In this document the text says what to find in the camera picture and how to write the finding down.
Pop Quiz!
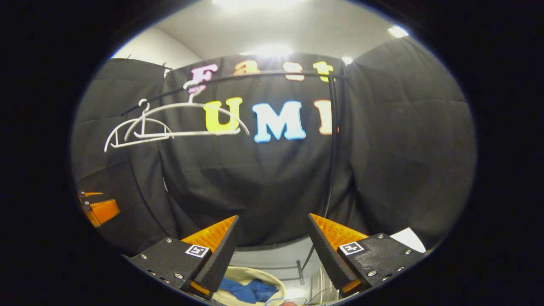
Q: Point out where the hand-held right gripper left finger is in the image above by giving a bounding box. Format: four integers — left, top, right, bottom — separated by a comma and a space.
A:
129, 215, 241, 300

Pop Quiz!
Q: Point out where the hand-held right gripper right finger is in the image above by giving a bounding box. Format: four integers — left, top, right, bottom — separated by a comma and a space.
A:
308, 212, 427, 298

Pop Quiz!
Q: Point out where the cream laundry hamper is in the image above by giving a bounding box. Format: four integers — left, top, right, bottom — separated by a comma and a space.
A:
211, 266, 289, 306

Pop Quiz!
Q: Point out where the blue corduroy jacket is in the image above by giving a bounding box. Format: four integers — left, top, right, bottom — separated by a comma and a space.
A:
219, 278, 279, 304

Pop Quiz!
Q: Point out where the white plastic clothes hanger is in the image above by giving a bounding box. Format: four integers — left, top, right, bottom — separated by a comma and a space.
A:
104, 99, 175, 153
124, 79, 251, 141

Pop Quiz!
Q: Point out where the black metal clothes rack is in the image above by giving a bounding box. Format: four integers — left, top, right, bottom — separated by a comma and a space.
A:
120, 70, 347, 285

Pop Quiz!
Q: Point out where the white sheet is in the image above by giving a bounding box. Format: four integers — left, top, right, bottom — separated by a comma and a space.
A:
390, 227, 427, 254

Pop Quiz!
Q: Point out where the black backdrop cloth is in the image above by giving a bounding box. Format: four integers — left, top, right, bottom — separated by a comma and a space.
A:
70, 36, 476, 258

